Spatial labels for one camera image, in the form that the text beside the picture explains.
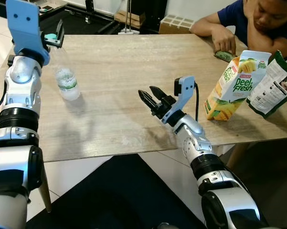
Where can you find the light wooden table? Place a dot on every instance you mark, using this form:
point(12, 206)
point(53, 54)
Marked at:
point(124, 67)

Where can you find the grey robot leg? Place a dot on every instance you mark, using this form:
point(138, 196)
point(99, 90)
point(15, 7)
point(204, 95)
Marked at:
point(168, 226)

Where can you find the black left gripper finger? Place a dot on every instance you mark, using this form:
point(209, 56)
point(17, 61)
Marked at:
point(60, 36)

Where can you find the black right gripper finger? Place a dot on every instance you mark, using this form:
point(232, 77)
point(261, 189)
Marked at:
point(148, 101)
point(158, 94)

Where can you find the boy in blue shirt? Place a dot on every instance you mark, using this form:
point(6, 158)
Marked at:
point(239, 16)

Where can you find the smooth black floor mat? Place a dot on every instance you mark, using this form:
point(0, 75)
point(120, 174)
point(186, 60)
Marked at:
point(114, 200)

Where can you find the yellow green juice carton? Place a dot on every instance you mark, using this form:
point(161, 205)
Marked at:
point(234, 88)

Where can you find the small wooden pallet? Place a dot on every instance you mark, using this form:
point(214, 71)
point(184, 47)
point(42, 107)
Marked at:
point(133, 20)

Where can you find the cardboard box grid pattern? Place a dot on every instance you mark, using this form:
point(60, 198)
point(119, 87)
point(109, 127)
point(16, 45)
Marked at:
point(174, 25)

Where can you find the small green packet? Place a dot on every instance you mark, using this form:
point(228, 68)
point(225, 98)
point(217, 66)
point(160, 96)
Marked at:
point(224, 56)

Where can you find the black cabinet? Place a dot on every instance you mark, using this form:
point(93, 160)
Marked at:
point(153, 9)

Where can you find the black floor platform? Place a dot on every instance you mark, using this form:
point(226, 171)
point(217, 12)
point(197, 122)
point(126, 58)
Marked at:
point(76, 21)

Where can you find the green white standup pouch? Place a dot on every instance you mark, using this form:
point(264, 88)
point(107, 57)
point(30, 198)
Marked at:
point(272, 90)

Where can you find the clear bottle teal cap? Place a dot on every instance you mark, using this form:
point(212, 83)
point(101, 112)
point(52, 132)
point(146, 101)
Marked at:
point(67, 81)

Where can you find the white pole stand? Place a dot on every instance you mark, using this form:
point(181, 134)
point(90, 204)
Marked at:
point(129, 31)

